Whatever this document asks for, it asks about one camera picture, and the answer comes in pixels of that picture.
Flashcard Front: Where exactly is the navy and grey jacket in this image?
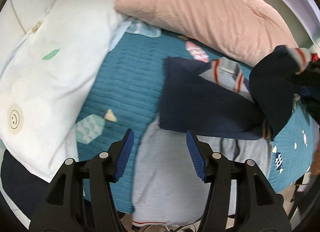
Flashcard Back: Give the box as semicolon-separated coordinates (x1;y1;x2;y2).
132;45;319;227

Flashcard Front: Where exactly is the white pillow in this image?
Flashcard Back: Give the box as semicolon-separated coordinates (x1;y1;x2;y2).
1;0;126;182

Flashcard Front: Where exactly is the pink pillow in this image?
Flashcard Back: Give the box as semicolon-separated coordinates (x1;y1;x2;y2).
114;0;297;66

